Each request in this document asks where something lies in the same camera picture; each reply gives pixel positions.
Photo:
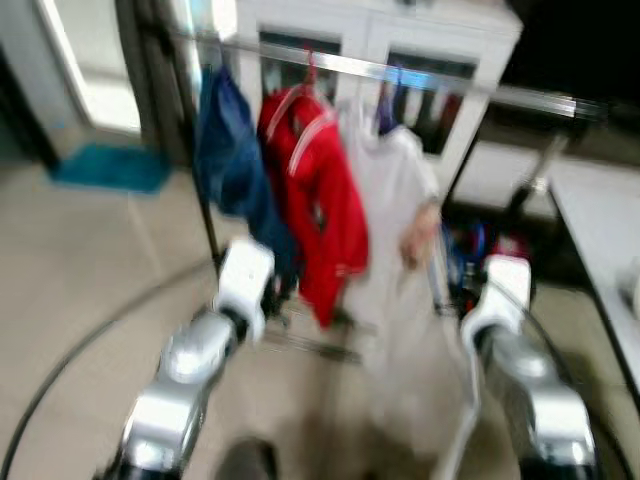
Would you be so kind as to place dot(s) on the teal floor mat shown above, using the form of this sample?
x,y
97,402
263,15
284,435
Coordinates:
x,y
110,168

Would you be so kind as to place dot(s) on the grey curtain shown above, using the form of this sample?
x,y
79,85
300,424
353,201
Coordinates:
x,y
150,80

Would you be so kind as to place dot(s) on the glass sliding door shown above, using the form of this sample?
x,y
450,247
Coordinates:
x,y
100,70

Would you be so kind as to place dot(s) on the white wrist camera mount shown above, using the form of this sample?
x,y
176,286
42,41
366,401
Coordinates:
x,y
500,290
243,280

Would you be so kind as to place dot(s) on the white glass-door cabinet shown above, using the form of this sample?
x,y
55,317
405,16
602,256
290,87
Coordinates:
x,y
365,35

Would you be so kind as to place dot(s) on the metal clothes rack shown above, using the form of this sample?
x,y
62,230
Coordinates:
x,y
470,88

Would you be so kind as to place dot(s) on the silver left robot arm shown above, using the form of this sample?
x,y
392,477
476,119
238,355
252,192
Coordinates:
x,y
175,395

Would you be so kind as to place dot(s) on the beige t-shirt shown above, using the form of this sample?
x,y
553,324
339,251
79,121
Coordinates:
x,y
390,190

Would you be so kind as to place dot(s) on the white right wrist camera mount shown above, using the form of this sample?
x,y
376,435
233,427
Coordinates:
x,y
500,290

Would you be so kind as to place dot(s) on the red clothes hanger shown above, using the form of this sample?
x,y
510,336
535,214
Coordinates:
x,y
311,72

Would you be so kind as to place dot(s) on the large white work table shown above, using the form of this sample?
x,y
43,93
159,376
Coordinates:
x,y
605,230

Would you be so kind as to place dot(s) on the pink and black bag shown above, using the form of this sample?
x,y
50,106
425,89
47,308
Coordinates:
x,y
510,247

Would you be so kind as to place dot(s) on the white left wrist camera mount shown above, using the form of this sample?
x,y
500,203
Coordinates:
x,y
243,280

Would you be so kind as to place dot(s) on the grey robot left leg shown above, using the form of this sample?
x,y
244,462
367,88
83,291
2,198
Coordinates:
x,y
248,462

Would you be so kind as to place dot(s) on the red jacket white stripes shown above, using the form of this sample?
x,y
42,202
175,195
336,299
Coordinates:
x,y
325,200

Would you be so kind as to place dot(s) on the purple clothes hanger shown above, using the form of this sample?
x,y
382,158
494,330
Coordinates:
x,y
385,118

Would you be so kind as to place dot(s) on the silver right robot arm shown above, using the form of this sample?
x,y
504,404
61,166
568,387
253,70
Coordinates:
x,y
540,400

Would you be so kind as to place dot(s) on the white shirt black print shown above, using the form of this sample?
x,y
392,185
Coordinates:
x,y
400,350

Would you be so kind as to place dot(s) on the dark TV console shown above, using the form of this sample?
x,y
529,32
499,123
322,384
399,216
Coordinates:
x,y
580,40

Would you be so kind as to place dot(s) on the blue denim garment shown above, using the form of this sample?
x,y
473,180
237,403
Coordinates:
x,y
232,160

